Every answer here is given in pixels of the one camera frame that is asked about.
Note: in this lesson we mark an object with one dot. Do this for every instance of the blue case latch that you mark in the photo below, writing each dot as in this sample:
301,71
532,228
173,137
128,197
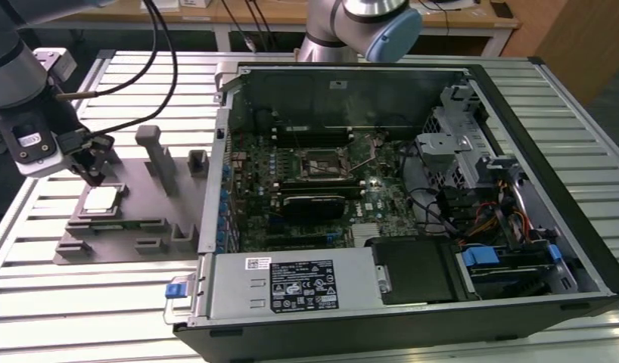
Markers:
173,290

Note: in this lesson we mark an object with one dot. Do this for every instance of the black RAM slot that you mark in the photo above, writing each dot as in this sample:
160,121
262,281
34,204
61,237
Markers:
353,194
318,183
318,187
285,135
285,140
285,129
318,191

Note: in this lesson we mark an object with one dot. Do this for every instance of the wooden desk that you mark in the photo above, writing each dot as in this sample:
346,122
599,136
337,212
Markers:
480,22

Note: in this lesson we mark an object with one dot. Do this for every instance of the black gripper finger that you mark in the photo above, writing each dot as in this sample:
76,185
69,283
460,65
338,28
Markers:
78,151
104,151

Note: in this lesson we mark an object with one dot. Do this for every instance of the small white box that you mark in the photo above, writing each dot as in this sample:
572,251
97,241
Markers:
197,3

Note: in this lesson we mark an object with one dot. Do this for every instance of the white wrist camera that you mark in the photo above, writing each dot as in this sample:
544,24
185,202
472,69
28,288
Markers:
33,151

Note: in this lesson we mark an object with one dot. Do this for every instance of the grey parts rack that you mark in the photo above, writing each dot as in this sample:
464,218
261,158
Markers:
137,204

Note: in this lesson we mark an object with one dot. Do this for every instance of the hard disk in blue carrier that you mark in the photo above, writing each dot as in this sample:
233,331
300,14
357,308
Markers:
477,257

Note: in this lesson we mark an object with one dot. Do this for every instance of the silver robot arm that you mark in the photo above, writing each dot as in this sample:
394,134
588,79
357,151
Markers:
16,68

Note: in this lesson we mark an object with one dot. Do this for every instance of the black plastic shroud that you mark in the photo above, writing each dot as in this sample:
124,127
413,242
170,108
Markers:
420,268

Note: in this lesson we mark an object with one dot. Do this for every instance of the black PC case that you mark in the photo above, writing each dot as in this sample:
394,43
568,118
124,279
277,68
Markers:
338,340

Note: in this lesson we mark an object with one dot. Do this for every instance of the large white box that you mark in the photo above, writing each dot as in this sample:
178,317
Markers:
166,4

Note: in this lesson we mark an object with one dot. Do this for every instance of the metal drive cage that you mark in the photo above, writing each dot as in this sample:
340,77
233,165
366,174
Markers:
440,145

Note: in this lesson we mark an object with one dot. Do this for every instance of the wooden cabinet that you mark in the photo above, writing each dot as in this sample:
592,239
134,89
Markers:
581,38

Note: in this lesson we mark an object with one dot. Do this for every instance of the silver CPU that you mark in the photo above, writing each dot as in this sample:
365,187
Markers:
100,199

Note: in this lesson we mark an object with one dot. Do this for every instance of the black graphics card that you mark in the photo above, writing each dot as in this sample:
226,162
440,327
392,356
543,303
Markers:
313,208

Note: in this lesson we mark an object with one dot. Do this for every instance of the green motherboard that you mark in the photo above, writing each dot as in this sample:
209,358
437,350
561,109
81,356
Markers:
389,211

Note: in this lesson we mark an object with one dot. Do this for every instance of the CPU socket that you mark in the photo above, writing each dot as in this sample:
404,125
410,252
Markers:
326,162

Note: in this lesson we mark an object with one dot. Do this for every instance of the silver chipset heatsink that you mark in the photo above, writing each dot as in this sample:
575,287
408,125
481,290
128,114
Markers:
365,231

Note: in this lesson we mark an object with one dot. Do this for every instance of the green RAM stick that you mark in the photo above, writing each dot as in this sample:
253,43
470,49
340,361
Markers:
112,226

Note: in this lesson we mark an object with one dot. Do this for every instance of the silver power supply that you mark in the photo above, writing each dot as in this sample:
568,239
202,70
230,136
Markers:
237,298

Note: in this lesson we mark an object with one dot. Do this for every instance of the blue port connector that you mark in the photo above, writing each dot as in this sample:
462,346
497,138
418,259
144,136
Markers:
224,197
226,171
222,240

